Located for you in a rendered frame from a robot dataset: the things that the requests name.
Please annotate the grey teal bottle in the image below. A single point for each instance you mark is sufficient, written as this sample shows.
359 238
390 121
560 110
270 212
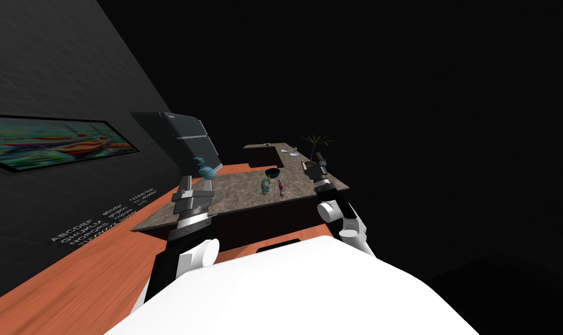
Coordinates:
264 187

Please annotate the dark green bowl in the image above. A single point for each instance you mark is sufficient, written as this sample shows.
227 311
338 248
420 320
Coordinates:
272 173

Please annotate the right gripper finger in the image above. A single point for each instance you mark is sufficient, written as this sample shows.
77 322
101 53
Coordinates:
305 165
321 159

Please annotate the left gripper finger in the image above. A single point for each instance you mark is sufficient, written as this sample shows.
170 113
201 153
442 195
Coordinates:
185 184
208 186

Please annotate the dark grey fridge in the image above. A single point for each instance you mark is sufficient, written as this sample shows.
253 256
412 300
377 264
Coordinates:
188 139

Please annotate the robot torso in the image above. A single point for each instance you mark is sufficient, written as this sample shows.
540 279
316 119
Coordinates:
300 293

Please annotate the teal spray bottle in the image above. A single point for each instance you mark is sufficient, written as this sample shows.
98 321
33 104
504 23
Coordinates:
206 171

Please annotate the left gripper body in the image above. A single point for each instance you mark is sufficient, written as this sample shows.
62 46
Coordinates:
193 200

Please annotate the red blue can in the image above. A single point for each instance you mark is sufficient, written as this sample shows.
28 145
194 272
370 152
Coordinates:
281 188

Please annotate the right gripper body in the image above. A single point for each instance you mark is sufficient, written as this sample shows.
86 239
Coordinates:
318 174

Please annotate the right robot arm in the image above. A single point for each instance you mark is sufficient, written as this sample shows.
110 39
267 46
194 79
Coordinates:
344 218

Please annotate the green potted plant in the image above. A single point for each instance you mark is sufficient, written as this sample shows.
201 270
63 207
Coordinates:
316 141

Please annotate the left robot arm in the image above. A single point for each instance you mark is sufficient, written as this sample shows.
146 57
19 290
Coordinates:
167 267

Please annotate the colourful boat painting black frame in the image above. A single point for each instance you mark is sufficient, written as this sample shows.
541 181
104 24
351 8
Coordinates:
39 142

